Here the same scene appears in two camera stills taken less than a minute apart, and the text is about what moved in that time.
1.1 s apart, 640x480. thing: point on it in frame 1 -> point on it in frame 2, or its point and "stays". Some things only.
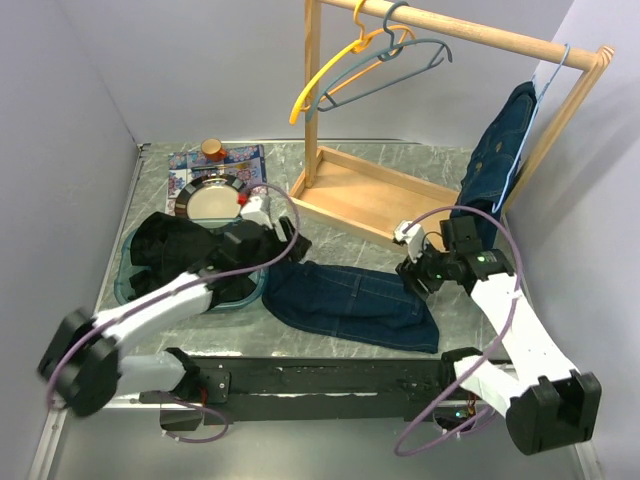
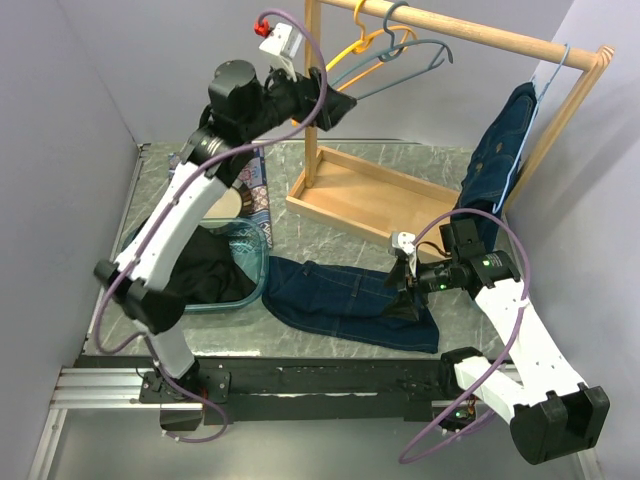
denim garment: (360, 304) stays
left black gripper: (280, 245) -> (306, 91)
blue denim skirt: (492, 162) stays
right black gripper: (413, 271) -> (402, 304)
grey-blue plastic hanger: (394, 46) stays
